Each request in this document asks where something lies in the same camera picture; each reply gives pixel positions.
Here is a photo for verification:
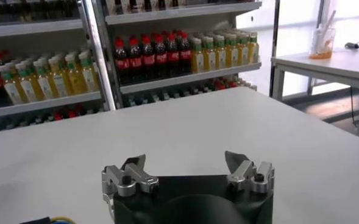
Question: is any clear cup orange content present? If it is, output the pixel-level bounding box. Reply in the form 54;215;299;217
308;10;337;60

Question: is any grey metal shelf unit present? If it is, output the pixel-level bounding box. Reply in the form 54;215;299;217
90;0;263;109
0;0;118;135

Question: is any yellow blue wire bundle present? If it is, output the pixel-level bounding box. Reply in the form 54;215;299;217
49;215;76;224

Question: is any white table grey frame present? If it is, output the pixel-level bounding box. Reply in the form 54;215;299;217
270;47;359;143

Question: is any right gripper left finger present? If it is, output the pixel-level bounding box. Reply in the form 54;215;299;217
101;153;160;198

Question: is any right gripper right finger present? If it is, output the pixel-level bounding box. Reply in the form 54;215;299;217
224;150;275;194

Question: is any black metal frame post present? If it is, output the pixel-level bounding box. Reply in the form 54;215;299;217
269;0;281;97

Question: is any thin black hanging cable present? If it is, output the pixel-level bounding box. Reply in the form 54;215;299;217
349;86;359;127

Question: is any yellow tea bottle green label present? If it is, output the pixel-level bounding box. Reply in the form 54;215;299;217
48;56;71;97
77;51;100;92
202;37;218;72
14;61;39;103
63;54;86;95
226;33;240;68
237;32;251;66
32;59;55;100
215;35;228;70
191;38;205;74
0;64;24;106
247;32;260;65

